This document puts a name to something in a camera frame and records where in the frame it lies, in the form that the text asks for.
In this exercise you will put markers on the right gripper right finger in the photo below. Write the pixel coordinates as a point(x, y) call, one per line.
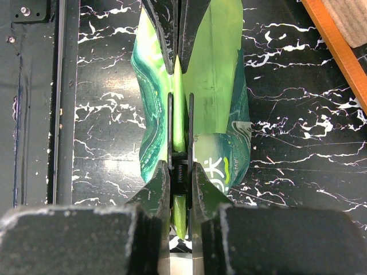
point(239, 239)

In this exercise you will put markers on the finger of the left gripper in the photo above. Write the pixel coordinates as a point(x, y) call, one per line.
point(163, 14)
point(191, 13)

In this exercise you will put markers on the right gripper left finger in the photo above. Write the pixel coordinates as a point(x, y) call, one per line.
point(128, 239)

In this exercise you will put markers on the green litter bag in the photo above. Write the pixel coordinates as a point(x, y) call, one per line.
point(215, 75)

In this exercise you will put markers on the black bag clip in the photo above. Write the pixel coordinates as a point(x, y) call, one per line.
point(180, 166)

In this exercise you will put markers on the grey metal scoop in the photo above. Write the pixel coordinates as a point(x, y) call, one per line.
point(181, 264)

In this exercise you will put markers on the orange wooden shelf rack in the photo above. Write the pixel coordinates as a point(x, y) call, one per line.
point(341, 51)

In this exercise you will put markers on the beige sponge pack right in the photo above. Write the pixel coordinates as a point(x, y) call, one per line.
point(350, 19)

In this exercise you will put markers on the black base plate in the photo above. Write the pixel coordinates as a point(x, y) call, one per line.
point(38, 89)

